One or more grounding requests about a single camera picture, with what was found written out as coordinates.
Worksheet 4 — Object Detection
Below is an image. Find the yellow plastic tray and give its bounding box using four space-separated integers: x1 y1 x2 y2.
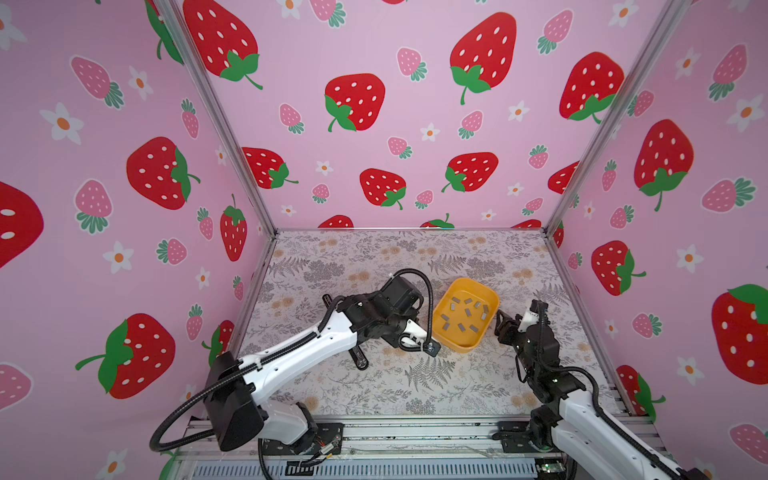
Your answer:
433 278 500 354

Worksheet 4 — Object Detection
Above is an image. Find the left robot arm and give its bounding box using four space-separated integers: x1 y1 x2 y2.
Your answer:
149 268 440 453

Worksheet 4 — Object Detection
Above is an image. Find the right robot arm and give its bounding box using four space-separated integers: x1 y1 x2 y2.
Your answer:
493 299 706 479

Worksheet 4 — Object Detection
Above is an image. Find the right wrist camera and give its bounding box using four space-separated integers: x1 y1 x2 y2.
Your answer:
518 299 548 333

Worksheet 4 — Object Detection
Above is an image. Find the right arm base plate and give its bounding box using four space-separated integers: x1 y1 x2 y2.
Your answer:
491 421 560 454

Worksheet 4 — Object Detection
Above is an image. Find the aluminium front rail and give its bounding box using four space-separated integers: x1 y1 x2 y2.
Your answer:
173 415 594 479

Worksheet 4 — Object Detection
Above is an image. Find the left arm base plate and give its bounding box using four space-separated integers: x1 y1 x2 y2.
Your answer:
263 422 345 456

